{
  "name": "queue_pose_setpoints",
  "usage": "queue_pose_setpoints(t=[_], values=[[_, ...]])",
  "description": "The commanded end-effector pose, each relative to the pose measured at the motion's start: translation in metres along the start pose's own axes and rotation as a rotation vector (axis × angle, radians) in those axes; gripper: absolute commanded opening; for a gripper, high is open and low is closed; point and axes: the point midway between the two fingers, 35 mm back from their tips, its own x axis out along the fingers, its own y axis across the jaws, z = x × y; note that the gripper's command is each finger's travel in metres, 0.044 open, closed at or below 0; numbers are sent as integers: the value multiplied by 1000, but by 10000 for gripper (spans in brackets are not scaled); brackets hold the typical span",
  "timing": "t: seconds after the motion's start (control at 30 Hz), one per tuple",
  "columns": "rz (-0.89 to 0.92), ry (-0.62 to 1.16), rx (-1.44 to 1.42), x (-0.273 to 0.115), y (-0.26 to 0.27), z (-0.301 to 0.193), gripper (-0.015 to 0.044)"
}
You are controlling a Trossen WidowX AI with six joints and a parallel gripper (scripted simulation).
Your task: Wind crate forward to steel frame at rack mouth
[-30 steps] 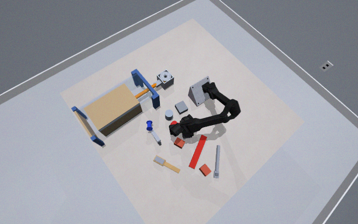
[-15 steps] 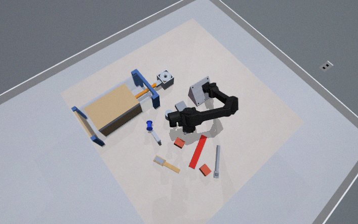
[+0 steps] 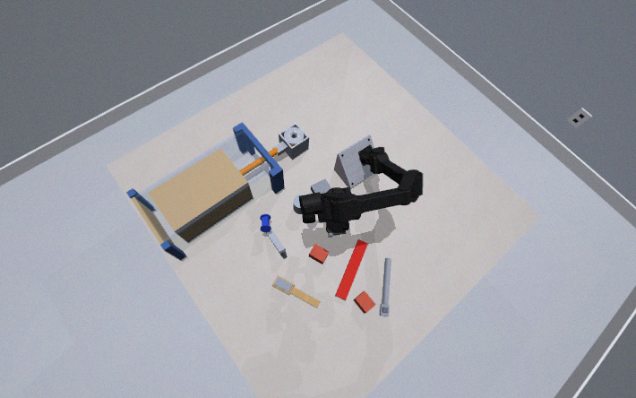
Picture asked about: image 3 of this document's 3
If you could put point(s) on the reddish-brown block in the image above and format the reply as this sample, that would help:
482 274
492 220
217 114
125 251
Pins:
318 253
364 302

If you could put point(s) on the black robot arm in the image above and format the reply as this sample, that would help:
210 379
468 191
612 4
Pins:
339 206

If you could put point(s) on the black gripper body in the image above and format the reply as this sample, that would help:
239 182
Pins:
310 218

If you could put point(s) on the grey cylinder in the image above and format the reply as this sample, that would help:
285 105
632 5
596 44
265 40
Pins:
296 203

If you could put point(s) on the red flat bar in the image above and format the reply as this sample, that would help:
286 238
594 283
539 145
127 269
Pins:
351 270

